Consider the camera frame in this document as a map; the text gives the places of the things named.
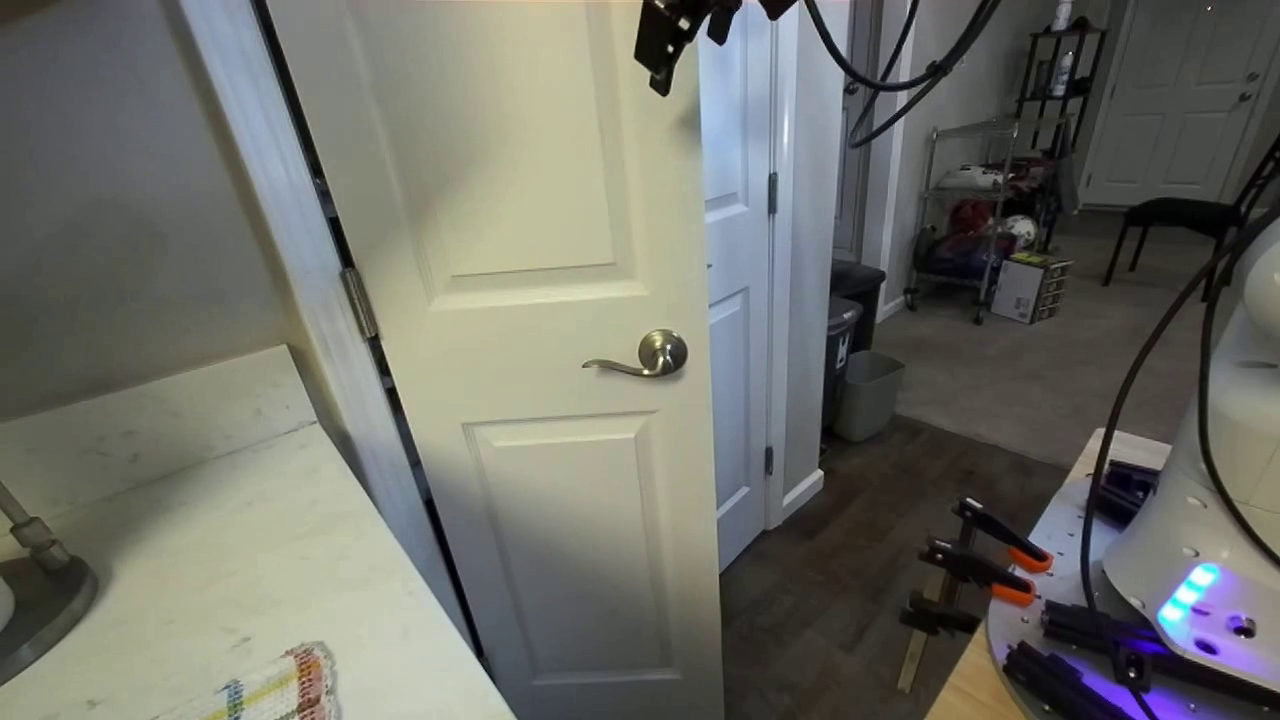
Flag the black trash bin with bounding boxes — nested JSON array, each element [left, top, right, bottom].
[[825, 262, 890, 419]]

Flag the grey trash bin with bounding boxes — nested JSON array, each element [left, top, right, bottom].
[[834, 351, 905, 440]]

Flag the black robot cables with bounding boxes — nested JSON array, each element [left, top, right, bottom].
[[795, 0, 1280, 615]]

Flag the white countertop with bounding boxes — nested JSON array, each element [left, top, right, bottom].
[[0, 348, 512, 720]]

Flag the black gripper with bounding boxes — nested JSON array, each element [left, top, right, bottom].
[[634, 0, 802, 97]]

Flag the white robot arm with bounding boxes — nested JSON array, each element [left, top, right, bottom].
[[1105, 222, 1280, 685]]

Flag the silver lever door handle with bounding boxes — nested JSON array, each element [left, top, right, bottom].
[[598, 328, 690, 379]]

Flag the black chair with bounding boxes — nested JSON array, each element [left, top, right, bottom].
[[1105, 195, 1245, 286]]

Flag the dark sink faucet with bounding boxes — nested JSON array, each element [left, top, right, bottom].
[[0, 484, 102, 685]]

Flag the orange black clamp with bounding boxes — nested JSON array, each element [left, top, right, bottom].
[[924, 539, 1037, 610], [958, 496, 1051, 576]]

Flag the metal wire rack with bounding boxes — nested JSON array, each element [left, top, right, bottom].
[[905, 115, 1070, 322]]

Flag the white pantry door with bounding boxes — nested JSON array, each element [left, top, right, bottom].
[[265, 0, 724, 720], [699, 0, 773, 564]]

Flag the colourful striped cloth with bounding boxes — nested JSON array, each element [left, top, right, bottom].
[[194, 639, 346, 720]]

